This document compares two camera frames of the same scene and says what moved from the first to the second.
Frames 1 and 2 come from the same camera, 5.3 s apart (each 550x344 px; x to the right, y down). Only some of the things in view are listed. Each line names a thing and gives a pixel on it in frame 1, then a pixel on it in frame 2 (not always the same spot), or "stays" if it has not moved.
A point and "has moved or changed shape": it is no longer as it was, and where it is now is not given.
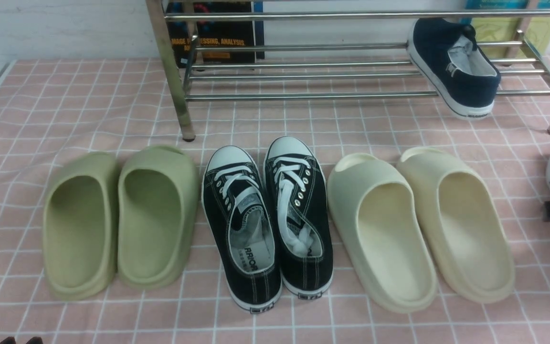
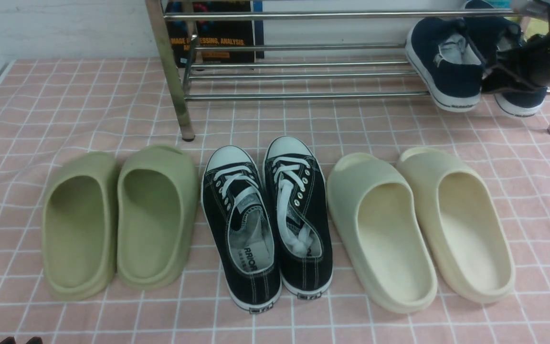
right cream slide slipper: x=469 y=250 stays
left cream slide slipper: x=376 y=215 stays
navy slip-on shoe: x=445 y=52 has moved or changed shape
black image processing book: x=217 y=33 stays
